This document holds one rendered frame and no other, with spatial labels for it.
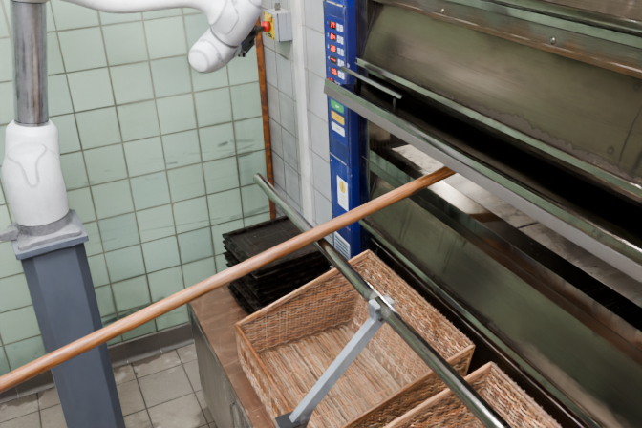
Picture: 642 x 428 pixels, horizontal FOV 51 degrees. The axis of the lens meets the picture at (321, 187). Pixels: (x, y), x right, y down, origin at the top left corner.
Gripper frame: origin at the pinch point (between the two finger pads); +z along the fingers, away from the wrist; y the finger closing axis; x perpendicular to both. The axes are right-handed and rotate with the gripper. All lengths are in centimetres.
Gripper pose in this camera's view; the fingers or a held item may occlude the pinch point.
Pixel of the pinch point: (256, 30)
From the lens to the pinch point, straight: 242.7
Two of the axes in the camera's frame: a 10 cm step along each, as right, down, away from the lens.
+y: 0.4, 9.0, 4.3
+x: 9.4, 1.1, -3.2
